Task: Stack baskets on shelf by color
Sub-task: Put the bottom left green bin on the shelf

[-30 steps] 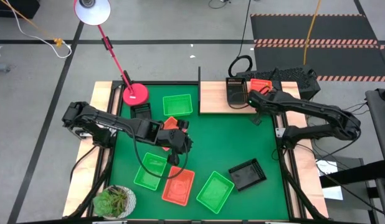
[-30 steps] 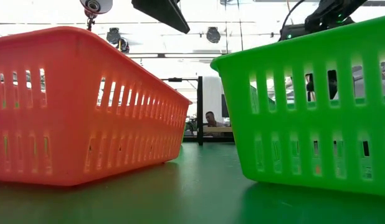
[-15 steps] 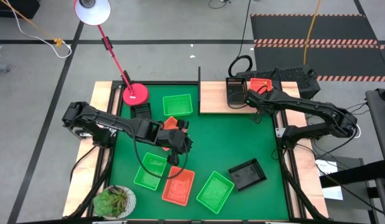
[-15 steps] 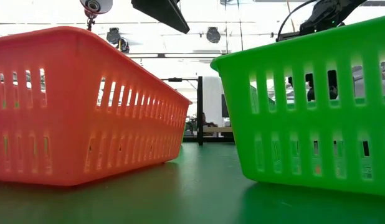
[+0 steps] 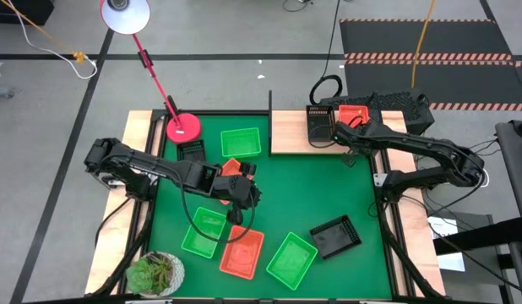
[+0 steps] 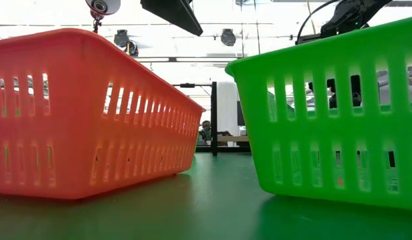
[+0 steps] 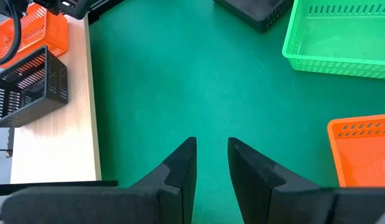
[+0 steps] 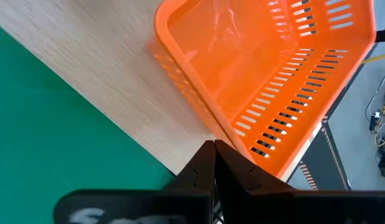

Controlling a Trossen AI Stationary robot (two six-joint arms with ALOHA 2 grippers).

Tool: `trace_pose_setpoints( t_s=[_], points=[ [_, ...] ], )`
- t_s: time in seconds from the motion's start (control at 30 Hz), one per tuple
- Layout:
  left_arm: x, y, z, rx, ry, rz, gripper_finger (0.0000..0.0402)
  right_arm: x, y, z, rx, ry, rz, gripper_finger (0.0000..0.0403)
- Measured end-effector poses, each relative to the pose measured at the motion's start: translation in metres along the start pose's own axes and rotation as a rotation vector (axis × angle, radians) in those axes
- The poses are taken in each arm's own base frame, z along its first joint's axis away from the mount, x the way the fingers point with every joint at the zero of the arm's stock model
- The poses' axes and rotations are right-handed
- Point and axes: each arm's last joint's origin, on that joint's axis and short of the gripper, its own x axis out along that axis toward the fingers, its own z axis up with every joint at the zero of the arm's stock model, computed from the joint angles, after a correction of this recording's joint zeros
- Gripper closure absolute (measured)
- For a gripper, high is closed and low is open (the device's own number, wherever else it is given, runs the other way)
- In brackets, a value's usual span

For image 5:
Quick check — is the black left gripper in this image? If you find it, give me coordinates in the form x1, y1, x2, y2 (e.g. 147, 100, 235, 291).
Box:
210, 161, 263, 226

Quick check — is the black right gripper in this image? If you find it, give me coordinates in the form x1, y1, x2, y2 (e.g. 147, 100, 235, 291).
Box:
330, 112, 374, 168

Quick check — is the small orange plastic basket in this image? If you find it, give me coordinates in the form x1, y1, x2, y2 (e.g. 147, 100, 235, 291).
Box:
338, 104, 371, 128
220, 157, 256, 207

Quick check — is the small black plastic basket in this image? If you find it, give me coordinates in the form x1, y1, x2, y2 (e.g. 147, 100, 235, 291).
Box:
177, 139, 207, 163
306, 105, 335, 144

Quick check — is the small green plastic basket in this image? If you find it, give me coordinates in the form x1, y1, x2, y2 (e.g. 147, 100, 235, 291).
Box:
220, 127, 263, 159

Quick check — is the large green plastic basket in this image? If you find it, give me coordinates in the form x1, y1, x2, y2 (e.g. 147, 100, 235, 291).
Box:
265, 231, 319, 291
181, 206, 227, 260

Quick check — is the large orange plastic basket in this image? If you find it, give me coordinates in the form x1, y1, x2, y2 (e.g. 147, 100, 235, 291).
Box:
219, 225, 265, 281

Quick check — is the large black plastic basket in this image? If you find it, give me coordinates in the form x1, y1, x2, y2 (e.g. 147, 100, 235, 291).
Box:
309, 214, 362, 260

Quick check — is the light wooden shelf board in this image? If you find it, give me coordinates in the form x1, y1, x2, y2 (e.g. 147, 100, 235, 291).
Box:
271, 110, 383, 155

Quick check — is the red desk lamp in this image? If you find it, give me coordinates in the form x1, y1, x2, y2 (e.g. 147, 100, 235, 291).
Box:
100, 0, 204, 146

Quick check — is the black hazard striped floor mat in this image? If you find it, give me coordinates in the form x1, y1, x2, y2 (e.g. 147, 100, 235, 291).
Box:
339, 17, 522, 112

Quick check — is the succulent in white patterned pot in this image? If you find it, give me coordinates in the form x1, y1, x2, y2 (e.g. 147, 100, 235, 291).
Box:
125, 250, 187, 299

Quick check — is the white paper sheet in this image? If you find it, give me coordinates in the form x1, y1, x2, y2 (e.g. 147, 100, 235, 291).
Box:
427, 215, 467, 272

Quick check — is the grey desk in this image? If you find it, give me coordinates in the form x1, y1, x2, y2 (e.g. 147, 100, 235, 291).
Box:
495, 119, 522, 237

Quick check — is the black floor box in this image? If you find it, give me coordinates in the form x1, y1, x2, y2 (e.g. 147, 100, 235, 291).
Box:
0, 0, 56, 25

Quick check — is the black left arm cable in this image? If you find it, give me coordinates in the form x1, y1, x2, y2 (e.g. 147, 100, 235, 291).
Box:
177, 176, 257, 245

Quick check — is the black metal shelf frame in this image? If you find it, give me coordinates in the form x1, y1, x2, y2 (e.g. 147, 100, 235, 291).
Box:
267, 90, 274, 156

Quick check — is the black aluminium table frame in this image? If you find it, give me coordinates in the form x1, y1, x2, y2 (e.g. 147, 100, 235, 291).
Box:
91, 108, 446, 304

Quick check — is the black hanging cable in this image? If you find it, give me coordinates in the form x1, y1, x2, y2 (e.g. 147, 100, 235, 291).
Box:
308, 0, 345, 106

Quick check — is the yellow hanging cable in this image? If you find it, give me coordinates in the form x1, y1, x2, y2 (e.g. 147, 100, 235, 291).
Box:
410, 0, 438, 90

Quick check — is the white floor cable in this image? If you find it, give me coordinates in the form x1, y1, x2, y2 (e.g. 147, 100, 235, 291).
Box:
6, 0, 99, 81

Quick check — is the yellow cord with connector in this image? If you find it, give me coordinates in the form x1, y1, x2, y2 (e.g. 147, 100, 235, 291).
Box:
0, 0, 87, 65

